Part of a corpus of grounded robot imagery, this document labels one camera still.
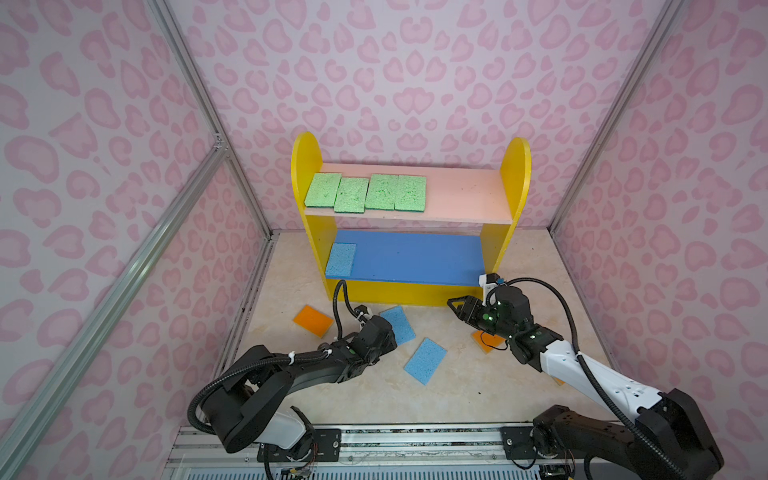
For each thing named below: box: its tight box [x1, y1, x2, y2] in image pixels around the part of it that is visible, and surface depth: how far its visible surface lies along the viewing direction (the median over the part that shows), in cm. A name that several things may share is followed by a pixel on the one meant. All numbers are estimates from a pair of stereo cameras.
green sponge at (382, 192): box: [364, 174, 399, 211], surface depth 72 cm
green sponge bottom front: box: [334, 177, 369, 214], surface depth 72 cm
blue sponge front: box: [404, 338, 448, 385], surface depth 88 cm
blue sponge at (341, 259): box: [325, 243, 356, 276], surface depth 94 cm
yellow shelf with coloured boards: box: [291, 132, 532, 306], surface depth 76 cm
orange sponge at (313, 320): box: [292, 304, 335, 339], surface depth 98 cm
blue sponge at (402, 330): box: [379, 306, 416, 346], surface depth 95 cm
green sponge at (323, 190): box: [304, 173, 342, 208], surface depth 72 cm
